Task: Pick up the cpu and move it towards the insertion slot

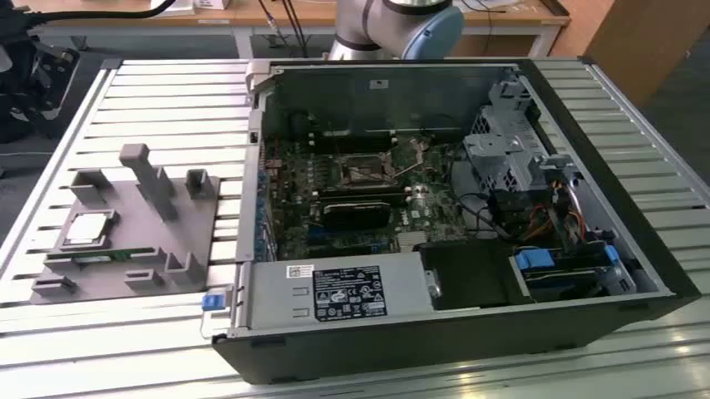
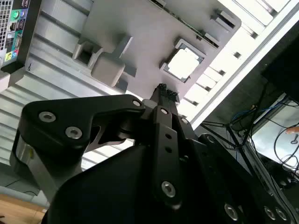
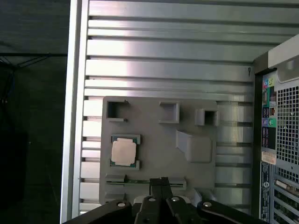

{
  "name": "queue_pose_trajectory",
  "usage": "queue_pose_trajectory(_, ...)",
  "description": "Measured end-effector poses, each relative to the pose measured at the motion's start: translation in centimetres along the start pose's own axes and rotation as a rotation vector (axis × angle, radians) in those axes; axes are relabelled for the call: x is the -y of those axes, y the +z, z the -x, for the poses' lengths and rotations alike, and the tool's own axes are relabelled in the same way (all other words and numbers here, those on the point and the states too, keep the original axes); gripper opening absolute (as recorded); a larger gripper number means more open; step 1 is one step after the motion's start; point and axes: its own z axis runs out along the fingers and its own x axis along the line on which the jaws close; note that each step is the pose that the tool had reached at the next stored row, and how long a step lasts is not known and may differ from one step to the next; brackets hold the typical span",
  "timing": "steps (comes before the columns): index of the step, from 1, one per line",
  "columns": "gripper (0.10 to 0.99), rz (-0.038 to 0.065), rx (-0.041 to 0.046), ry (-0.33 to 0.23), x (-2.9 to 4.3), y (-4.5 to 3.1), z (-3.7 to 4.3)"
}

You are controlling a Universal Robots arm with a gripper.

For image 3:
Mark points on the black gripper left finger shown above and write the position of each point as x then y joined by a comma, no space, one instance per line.
149,210

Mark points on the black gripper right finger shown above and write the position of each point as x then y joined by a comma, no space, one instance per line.
177,210

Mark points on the silver square CPU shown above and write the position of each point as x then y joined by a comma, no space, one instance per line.
123,151

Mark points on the green RAM stick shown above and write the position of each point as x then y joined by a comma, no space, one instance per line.
136,181

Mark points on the grey plastic parts rack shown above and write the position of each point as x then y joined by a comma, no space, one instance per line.
158,151

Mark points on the black open PC case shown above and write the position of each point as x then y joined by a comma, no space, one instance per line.
287,116

